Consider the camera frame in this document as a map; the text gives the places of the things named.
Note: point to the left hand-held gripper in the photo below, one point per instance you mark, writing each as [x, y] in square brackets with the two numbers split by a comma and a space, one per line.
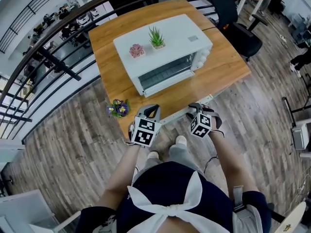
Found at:
[144, 132]

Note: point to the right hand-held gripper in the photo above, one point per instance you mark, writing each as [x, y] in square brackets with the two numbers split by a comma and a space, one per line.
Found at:
[201, 126]

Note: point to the white oven door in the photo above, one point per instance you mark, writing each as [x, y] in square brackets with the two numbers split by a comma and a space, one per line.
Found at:
[179, 113]

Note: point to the person's left forearm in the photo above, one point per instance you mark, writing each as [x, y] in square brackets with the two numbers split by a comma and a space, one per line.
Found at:
[124, 166]

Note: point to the person's right forearm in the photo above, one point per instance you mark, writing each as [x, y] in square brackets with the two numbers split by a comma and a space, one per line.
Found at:
[230, 159]

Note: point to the white toaster oven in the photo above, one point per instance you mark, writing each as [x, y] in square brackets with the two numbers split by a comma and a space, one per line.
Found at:
[175, 33]

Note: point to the person's right white shoe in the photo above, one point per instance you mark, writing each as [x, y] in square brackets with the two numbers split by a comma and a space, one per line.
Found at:
[181, 141]

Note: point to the person's white shoe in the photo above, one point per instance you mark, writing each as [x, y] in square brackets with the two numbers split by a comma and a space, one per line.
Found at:
[181, 141]
[153, 154]

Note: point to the purple potted flowers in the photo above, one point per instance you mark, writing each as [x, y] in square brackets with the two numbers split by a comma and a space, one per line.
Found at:
[119, 108]

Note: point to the person's left white shoe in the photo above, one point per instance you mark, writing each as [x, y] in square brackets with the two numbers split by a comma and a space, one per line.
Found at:
[153, 154]

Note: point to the person's grey trousers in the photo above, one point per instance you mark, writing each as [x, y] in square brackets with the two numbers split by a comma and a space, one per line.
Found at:
[181, 154]

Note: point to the pink potted succulent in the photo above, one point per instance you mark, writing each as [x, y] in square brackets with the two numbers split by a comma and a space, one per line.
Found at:
[136, 51]

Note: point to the green potted succulent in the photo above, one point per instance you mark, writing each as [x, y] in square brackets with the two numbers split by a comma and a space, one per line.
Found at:
[156, 39]

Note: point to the navy top white collar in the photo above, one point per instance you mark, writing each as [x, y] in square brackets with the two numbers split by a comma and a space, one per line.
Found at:
[170, 183]

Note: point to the white box appliance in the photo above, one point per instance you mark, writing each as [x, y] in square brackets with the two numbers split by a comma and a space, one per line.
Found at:
[300, 136]

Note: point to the black office chair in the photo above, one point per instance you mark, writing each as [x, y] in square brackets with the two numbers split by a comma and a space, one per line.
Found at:
[222, 6]

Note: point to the white power strip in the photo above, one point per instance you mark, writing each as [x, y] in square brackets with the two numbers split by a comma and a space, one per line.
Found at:
[283, 38]

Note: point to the light wooden board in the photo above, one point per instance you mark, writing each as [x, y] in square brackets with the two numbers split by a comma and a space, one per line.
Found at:
[291, 220]

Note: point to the thin black metal railing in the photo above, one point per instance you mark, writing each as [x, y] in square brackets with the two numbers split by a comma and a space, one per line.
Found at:
[31, 10]

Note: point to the white desk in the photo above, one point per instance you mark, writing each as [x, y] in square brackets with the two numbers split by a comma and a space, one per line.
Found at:
[22, 205]

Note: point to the black metal frame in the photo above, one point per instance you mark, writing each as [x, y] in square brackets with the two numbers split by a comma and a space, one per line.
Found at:
[289, 111]

